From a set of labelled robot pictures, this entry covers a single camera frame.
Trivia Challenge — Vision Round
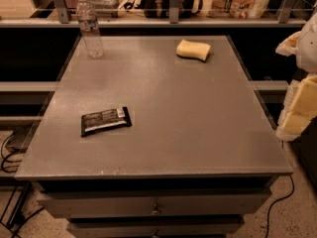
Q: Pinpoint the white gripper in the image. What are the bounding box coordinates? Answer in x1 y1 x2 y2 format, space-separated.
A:
275 31 317 142

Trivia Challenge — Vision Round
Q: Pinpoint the yellow sponge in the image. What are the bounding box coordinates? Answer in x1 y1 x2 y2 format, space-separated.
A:
176 40 211 61

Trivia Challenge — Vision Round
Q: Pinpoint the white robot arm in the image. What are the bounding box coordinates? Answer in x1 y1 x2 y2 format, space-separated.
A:
275 14 317 142

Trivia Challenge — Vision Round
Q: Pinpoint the black rxbar chocolate wrapper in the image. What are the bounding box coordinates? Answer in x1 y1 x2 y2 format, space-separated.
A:
81 106 132 137

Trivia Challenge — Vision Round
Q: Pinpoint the grey drawer cabinet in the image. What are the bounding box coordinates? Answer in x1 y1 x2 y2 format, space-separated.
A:
17 36 292 224

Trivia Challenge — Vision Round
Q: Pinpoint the upper drawer with knob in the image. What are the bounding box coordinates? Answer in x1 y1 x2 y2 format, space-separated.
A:
38 189 271 219

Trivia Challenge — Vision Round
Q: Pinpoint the drawer with knob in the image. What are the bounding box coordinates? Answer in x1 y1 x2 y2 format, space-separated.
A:
38 189 271 219
66 216 244 238

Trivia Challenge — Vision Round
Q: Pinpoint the printed snack bag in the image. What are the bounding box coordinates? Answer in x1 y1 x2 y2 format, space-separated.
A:
208 0 269 19

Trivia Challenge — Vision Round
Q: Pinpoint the clear plastic water bottle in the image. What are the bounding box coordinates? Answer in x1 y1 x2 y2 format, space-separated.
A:
76 0 104 59

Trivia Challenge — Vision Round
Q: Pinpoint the lower drawer with knob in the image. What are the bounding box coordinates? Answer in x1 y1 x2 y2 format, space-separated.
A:
66 216 244 238

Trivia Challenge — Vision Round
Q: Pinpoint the black cable right floor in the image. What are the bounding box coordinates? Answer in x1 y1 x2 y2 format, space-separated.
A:
264 175 295 238

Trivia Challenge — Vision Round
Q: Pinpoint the grey metal shelf rail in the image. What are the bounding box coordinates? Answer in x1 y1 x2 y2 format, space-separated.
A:
0 0 308 28

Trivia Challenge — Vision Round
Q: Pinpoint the black cables left floor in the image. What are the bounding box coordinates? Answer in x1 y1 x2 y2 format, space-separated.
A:
0 122 46 238

